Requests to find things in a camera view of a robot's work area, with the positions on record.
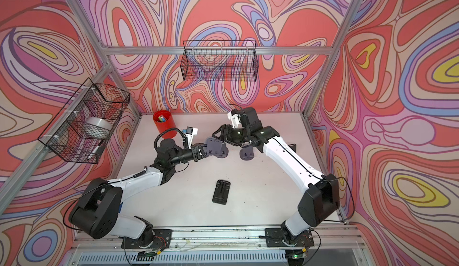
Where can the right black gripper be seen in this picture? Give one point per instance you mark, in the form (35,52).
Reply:
(226,132)

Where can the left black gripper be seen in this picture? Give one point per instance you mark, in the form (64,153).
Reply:
(195,149)

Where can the dark grey phone stand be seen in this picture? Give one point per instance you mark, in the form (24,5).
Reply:
(293,147)

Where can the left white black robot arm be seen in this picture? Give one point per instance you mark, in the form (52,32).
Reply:
(98,211)

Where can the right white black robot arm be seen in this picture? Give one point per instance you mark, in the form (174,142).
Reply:
(320,193)

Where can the black rectangular phone stand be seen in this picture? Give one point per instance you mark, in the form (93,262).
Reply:
(221,192)

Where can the red cylindrical pen cup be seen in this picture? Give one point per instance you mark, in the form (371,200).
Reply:
(164,121)

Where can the white marker in basket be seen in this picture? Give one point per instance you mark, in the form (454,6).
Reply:
(95,154)

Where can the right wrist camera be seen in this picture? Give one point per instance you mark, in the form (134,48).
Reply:
(235,117)

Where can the rear black wire basket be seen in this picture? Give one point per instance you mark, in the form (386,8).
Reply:
(220,60)

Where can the black wire basket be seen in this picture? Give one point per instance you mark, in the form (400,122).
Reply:
(69,137)
(220,60)

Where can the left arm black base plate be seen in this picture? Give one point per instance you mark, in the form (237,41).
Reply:
(158,239)

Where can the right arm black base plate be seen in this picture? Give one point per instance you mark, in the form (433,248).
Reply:
(280,237)

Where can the left black wire basket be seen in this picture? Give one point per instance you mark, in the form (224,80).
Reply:
(69,137)

